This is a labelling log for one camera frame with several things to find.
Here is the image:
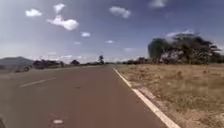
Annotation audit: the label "single distant tree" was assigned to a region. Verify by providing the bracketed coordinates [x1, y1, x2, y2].
[98, 54, 106, 65]

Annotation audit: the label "distant row of trees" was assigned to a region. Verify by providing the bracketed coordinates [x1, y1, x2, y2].
[13, 59, 81, 73]

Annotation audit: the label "large dark trees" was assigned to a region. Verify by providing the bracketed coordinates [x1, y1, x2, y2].
[147, 32, 224, 65]

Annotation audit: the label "distant hill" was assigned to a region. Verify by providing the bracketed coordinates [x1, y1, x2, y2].
[0, 56, 36, 70]

